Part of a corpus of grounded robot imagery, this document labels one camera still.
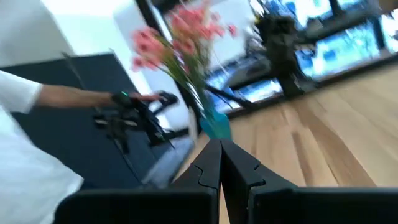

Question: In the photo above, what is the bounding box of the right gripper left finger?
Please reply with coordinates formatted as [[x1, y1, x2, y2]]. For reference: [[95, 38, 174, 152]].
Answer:
[[54, 139, 222, 224]]

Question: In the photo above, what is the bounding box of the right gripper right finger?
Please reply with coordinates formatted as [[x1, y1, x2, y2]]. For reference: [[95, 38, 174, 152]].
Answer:
[[221, 139, 398, 224]]

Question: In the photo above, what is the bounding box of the pink artificial flower bunch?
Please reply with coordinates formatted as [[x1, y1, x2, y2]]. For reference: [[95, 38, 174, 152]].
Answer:
[[172, 30, 218, 125], [130, 26, 187, 94], [169, 0, 239, 47]]

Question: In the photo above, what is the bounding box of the person's forearm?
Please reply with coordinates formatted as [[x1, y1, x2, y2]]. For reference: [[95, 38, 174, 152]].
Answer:
[[35, 83, 114, 109]]

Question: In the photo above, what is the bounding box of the blue glass vase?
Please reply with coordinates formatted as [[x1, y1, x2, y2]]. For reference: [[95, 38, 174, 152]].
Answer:
[[200, 107, 233, 141]]

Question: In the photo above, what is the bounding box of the person's hand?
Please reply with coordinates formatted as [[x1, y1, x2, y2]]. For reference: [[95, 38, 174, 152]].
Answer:
[[132, 92, 163, 103]]

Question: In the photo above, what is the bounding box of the dark grey desk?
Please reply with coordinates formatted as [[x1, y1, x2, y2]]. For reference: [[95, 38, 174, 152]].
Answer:
[[0, 52, 193, 190]]

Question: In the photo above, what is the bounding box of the person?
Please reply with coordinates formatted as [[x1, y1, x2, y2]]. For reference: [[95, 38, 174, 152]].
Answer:
[[0, 70, 85, 224]]

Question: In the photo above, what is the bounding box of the black bracket with cables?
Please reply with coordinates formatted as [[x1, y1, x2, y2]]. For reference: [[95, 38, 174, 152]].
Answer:
[[92, 104, 175, 154]]

